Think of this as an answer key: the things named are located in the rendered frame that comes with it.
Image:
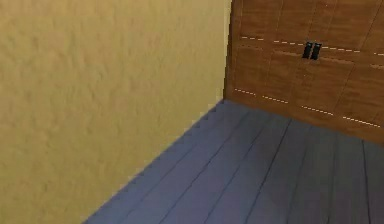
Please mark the brown wooden cupboard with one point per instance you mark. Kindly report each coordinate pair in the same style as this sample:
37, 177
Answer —
286, 76

